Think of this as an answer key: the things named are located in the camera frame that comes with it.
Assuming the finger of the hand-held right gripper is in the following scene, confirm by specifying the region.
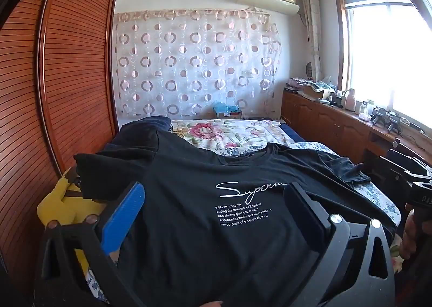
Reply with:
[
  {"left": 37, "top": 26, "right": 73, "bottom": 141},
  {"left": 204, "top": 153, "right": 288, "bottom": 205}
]
[{"left": 367, "top": 155, "right": 419, "bottom": 186}]

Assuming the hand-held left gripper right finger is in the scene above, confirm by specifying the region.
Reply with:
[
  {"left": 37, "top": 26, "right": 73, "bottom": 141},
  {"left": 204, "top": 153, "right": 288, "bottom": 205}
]
[{"left": 283, "top": 182, "right": 396, "bottom": 307}]

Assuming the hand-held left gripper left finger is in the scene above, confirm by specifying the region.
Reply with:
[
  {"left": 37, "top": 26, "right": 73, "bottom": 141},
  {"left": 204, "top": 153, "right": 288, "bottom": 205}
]
[{"left": 40, "top": 182, "right": 146, "bottom": 307}]

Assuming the black printed T-shirt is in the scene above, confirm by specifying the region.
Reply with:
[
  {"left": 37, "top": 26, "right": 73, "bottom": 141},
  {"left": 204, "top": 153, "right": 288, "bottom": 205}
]
[{"left": 73, "top": 127, "right": 397, "bottom": 307}]

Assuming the person's right hand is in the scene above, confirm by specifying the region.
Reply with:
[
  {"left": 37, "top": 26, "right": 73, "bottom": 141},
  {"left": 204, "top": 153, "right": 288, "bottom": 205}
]
[{"left": 401, "top": 204, "right": 427, "bottom": 262}]

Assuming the black hand-held device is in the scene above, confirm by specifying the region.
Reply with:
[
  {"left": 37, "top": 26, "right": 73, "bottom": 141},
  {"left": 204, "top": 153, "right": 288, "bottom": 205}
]
[{"left": 371, "top": 108, "right": 402, "bottom": 132}]

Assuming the yellow plush toy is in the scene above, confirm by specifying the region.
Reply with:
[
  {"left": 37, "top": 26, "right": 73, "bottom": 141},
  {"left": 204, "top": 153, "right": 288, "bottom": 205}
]
[{"left": 37, "top": 167, "right": 112, "bottom": 260}]

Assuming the white plastic bottle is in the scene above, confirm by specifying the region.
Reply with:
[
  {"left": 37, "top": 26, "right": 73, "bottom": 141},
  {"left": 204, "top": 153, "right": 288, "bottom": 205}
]
[{"left": 346, "top": 88, "right": 358, "bottom": 111}]

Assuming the wooden cabinet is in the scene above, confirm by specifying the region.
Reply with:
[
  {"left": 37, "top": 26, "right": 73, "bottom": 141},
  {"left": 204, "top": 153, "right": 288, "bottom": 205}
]
[{"left": 282, "top": 91, "right": 432, "bottom": 173}]

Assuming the navy blue blanket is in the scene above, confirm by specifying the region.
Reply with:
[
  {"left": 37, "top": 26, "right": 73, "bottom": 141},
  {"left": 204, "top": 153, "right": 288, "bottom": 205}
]
[{"left": 280, "top": 123, "right": 335, "bottom": 152}]

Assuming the navy folded cloth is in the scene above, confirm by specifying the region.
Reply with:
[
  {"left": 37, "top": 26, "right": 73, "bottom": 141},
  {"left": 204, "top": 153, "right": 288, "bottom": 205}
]
[{"left": 120, "top": 116, "right": 173, "bottom": 141}]

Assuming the open cardboard box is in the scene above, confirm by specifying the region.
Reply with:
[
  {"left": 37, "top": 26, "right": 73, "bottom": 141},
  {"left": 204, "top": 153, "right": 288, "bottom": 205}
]
[{"left": 302, "top": 84, "right": 329, "bottom": 101}]

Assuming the bright window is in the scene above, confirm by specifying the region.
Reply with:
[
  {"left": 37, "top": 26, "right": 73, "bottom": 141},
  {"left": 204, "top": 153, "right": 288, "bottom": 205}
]
[{"left": 334, "top": 0, "right": 432, "bottom": 132}]

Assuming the wooden louvred wardrobe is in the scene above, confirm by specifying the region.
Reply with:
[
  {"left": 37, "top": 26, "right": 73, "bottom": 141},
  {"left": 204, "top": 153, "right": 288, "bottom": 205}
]
[{"left": 0, "top": 0, "right": 121, "bottom": 281}]

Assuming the sheer circle-patterned curtain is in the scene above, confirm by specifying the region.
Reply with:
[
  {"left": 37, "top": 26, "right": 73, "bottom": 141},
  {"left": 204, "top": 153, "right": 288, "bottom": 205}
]
[{"left": 113, "top": 8, "right": 282, "bottom": 119}]

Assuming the cream floral window curtain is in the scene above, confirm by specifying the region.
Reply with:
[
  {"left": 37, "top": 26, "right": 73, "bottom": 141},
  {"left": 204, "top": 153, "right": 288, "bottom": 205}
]
[{"left": 300, "top": 0, "right": 325, "bottom": 81}]

